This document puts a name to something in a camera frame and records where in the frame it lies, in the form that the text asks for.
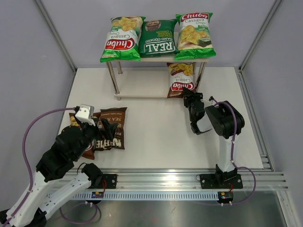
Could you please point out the green Chuba cassava chips bag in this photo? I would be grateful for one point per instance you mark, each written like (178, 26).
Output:
(123, 39)

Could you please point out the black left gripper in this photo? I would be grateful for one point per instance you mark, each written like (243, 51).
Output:
(110, 128)

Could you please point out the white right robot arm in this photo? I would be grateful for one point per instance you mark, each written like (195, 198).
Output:
(227, 122)

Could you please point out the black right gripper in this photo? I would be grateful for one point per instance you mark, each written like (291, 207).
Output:
(188, 95)

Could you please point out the dark green Real chips bag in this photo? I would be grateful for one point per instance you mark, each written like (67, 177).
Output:
(157, 38)

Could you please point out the green Chuba seaweed chips bag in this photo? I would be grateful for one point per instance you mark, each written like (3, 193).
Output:
(194, 41)

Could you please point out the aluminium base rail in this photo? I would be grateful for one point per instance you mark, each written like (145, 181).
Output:
(184, 179)

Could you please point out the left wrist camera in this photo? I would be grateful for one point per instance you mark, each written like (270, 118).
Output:
(84, 114)

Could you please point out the white slotted cable duct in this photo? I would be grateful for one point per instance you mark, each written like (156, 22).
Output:
(145, 196)

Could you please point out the brown Chuba cassava chips bag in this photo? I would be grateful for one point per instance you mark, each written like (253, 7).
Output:
(181, 76)

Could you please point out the white two-tier wooden shelf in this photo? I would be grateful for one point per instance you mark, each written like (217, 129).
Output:
(147, 82)

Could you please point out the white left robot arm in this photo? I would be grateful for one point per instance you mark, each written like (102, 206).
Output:
(35, 207)

